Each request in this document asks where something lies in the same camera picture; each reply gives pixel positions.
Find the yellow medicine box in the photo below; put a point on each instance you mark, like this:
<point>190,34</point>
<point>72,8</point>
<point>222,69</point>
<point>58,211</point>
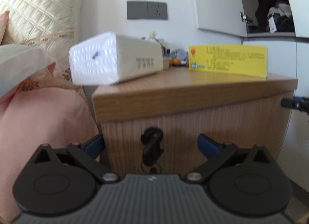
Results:
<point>247,60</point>

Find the black drawer lock knob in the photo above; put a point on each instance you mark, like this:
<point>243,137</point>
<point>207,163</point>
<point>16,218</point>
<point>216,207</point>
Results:
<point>151,138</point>

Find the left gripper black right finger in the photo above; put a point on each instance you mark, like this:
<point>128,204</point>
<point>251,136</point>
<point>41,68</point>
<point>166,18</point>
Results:
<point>244,181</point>

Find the white tissue pack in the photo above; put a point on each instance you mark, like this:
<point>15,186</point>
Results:
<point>109,58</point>

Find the white flower diffuser bottle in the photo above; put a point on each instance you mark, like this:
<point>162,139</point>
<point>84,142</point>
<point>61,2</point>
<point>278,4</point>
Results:
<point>153,37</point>

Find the pink bed sheet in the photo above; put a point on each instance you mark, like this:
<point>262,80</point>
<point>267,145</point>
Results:
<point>54,114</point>

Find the wooden nightstand drawer front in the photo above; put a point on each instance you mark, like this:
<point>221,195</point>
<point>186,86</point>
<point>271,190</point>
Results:
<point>262,121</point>

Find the pastel striped pillow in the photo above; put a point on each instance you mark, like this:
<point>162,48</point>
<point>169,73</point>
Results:
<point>18,62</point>

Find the orange fruit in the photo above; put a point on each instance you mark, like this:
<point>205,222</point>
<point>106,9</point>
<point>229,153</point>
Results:
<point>178,63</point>

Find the dark clothes in wardrobe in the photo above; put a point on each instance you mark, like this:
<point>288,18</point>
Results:
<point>278,11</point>

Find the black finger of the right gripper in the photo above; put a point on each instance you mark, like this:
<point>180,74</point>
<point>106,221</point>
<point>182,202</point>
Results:
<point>296,103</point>

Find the wooden nightstand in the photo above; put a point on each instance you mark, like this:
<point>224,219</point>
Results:
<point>178,90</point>

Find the white wardrobe door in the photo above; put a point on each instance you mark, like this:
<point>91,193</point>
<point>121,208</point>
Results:
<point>221,16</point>

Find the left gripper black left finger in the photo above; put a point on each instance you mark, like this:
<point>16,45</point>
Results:
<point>56,182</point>

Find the cream quilted headboard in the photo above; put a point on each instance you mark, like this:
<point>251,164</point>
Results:
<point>52,25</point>

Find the beige shallow dish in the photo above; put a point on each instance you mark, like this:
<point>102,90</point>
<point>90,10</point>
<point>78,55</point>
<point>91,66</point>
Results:
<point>166,63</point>

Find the metal door hinge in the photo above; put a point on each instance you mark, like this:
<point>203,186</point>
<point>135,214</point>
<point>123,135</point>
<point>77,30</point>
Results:
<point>246,19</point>

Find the grey wall socket panel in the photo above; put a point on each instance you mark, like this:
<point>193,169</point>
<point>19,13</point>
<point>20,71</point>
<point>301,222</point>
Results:
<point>151,10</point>

